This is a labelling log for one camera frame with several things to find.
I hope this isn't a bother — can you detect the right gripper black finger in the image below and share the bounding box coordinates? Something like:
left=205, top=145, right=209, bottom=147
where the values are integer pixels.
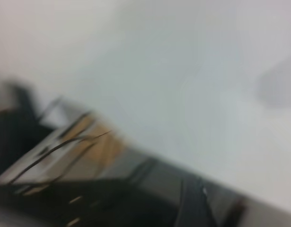
left=178, top=178, right=219, bottom=227

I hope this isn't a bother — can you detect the black object with hole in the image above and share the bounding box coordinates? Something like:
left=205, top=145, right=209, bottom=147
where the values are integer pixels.
left=0, top=80, right=56, bottom=180

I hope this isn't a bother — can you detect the thin black cable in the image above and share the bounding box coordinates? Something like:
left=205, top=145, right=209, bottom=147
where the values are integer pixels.
left=8, top=130, right=113, bottom=185

